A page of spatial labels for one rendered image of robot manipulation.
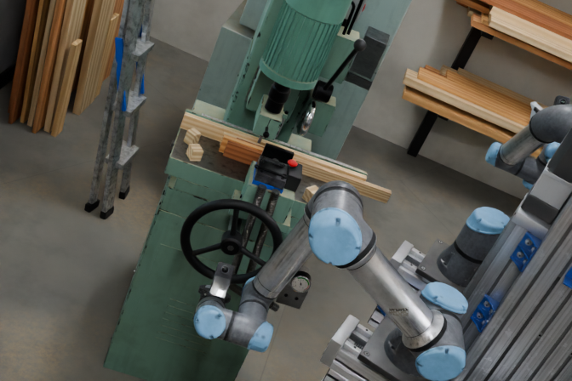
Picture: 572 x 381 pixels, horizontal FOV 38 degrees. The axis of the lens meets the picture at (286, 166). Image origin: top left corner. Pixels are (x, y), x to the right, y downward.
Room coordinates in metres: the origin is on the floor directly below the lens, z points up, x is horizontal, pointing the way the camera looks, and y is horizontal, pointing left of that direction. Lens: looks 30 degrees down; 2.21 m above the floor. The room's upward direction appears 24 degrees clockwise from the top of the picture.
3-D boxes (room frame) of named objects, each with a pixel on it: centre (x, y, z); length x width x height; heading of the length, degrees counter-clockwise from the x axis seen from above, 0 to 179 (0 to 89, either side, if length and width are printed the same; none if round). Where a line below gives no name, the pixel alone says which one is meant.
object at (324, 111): (2.43, -0.02, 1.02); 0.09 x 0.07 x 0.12; 99
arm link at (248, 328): (1.59, -0.08, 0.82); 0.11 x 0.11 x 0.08; 6
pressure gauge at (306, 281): (2.06, -0.18, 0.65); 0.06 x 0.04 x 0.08; 99
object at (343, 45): (2.46, -0.01, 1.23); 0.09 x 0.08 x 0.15; 9
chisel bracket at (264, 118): (2.25, 0.11, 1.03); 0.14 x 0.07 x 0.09; 9
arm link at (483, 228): (2.22, -0.64, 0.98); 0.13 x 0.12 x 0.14; 90
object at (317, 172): (2.25, -0.06, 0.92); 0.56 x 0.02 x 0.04; 99
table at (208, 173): (2.13, 0.03, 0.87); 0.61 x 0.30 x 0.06; 99
